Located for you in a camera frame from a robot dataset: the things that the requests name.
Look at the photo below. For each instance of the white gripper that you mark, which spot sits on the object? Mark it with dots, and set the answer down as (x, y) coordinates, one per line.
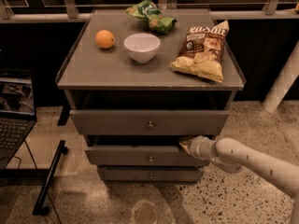
(195, 146)

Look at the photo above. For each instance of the grey drawer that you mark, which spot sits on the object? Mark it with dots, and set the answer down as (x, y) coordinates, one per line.
(149, 122)
(149, 174)
(140, 151)

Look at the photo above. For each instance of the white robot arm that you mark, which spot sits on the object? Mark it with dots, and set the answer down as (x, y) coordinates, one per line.
(230, 155)

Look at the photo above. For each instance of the grey bottom drawer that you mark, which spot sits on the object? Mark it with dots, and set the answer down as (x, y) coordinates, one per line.
(149, 174)

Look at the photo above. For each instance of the grey drawer cabinet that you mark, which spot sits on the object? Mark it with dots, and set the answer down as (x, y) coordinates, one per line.
(108, 79)

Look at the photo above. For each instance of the grey top drawer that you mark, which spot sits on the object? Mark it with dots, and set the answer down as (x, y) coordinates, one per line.
(149, 122)

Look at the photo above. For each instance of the brown sea salt chip bag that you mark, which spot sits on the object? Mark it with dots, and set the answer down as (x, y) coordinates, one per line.
(201, 52)

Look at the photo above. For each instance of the white bowl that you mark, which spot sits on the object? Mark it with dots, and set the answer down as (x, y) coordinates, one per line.
(142, 47)

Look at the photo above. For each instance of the orange fruit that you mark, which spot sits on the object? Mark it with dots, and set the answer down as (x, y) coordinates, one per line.
(104, 39)

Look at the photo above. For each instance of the green chip bag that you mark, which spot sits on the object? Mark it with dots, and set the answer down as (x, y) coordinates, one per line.
(150, 14)

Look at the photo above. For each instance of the metal window railing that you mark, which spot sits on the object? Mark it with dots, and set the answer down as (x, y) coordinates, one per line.
(75, 10)

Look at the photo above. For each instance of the black stand leg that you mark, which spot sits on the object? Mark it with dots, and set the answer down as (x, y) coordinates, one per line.
(40, 209)

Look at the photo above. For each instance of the black laptop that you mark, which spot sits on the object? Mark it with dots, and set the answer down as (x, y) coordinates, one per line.
(17, 111)

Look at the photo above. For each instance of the white diagonal post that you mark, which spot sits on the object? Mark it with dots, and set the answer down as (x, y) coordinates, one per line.
(288, 74)

